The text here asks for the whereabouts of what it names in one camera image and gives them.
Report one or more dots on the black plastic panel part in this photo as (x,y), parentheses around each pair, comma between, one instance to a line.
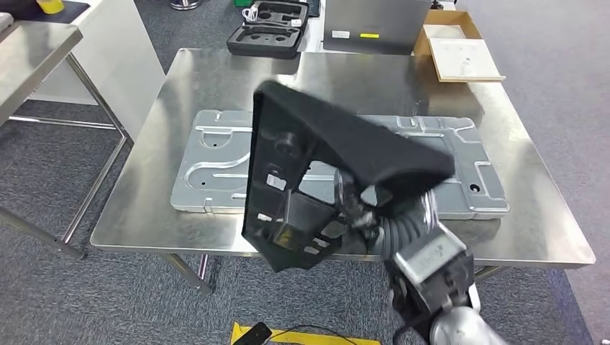
(362,147)

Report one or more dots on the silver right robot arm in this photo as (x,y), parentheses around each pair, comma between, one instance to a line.
(464,328)

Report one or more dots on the stainless steel workbench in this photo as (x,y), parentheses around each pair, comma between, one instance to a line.
(228,81)

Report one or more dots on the stamped aluminium plate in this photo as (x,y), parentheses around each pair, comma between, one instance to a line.
(214,157)

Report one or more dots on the black foam tool case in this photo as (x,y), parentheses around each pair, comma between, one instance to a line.
(267,40)

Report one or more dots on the grey metal box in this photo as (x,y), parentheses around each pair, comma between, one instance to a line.
(376,19)

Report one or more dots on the white flat board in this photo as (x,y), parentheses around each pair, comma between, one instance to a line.
(464,59)

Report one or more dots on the chrome stanchion base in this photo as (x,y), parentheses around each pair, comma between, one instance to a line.
(186,4)

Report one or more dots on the white cabinet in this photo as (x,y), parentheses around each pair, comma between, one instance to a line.
(124,71)

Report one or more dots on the open cardboard box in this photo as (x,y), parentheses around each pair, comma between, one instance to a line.
(448,18)

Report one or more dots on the dark mat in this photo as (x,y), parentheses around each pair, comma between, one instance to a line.
(74,10)

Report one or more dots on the small stainless steel table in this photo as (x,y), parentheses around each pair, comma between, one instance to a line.
(33,57)

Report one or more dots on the yellow cup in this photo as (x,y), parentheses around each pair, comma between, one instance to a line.
(50,5)

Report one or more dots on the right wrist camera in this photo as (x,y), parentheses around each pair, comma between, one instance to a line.
(429,259)

